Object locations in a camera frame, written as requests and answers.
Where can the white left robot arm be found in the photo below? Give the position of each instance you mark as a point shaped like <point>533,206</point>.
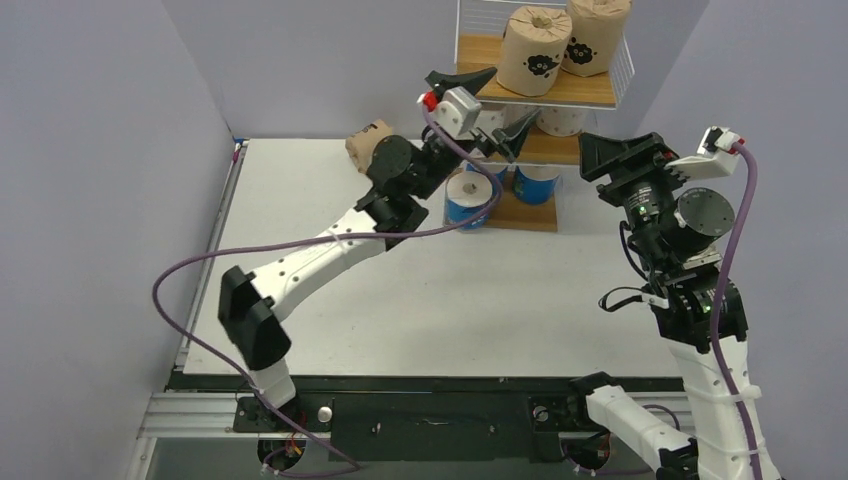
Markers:
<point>253,304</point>

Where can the brown paper roll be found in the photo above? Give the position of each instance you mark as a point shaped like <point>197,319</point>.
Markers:
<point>532,49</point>
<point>597,28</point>
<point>361,145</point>

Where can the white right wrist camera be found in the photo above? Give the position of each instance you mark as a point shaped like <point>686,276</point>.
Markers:
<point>716,156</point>

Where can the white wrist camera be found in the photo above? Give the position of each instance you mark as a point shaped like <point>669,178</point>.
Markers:
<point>455,112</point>
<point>716,156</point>

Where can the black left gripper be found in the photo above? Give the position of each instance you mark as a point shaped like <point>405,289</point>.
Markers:
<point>508,140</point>

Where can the floral white paper roll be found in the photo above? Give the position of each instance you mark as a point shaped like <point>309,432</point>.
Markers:
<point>514,112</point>
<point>562,121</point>
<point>491,117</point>

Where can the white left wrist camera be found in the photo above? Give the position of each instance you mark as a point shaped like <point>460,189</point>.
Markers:
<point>455,112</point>

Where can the white wire wooden shelf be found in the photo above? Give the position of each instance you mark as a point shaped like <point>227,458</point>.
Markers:
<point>479,32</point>

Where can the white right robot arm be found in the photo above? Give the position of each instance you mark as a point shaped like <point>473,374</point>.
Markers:
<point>684,218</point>

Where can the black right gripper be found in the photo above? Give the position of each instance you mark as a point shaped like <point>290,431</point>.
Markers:
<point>626,171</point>

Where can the blue paper roll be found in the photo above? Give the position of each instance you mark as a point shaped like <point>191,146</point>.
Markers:
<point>466,194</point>
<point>535,185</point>
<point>498,170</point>

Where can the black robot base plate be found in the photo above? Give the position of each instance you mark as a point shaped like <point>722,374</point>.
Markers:
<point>449,418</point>

